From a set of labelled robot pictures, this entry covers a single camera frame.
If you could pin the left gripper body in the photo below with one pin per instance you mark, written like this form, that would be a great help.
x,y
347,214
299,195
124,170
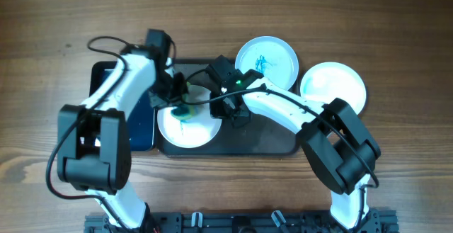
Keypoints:
x,y
168,89

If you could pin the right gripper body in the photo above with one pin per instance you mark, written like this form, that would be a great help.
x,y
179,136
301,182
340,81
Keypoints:
x,y
221,108

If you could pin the green yellow sponge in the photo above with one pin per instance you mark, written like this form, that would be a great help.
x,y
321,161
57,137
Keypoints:
x,y
183,111

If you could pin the white plate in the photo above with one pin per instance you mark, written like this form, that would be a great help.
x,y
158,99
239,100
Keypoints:
x,y
197,130
272,57
329,80

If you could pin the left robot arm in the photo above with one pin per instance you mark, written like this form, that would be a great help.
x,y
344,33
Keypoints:
x,y
93,151

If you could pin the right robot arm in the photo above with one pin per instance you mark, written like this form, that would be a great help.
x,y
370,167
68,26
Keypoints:
x,y
325,118

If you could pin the brown serving tray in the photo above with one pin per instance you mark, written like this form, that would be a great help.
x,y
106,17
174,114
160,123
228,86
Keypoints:
x,y
261,137

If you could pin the black water-filled tray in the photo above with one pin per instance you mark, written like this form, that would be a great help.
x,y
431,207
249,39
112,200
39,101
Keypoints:
x,y
141,123

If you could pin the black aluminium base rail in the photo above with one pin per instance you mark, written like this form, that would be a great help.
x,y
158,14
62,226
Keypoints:
x,y
379,221

